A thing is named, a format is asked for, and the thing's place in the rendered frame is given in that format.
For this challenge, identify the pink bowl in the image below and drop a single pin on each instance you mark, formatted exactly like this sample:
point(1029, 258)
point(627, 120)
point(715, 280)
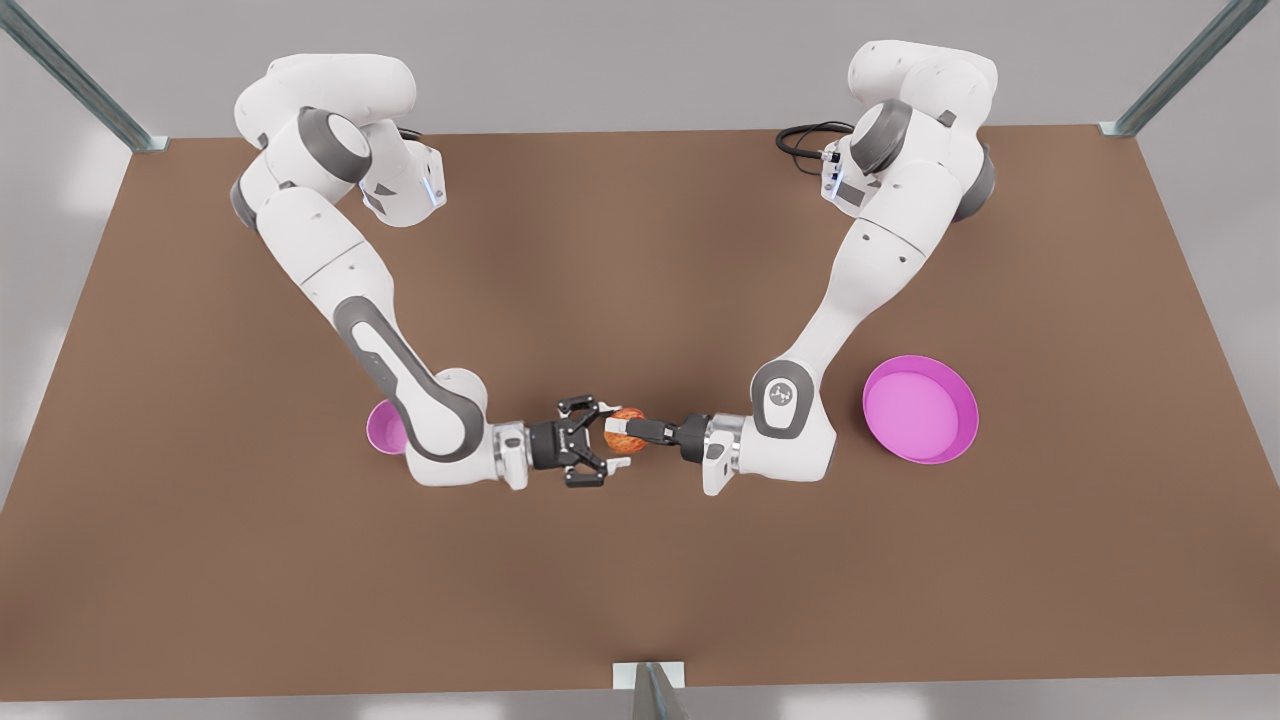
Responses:
point(385, 428)

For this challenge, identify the red apple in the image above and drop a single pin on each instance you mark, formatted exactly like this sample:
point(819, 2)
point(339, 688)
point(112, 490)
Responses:
point(630, 446)

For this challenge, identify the pink plate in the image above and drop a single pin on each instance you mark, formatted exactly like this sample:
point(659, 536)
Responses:
point(918, 410)

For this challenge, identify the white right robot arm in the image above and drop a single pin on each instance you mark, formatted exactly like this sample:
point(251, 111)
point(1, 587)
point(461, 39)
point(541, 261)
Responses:
point(320, 235)

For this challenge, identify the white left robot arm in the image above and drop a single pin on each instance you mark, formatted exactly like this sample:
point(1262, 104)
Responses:
point(880, 250)

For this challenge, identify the silver frame post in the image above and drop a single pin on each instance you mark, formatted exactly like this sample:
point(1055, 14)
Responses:
point(1185, 65)
point(652, 690)
point(70, 72)

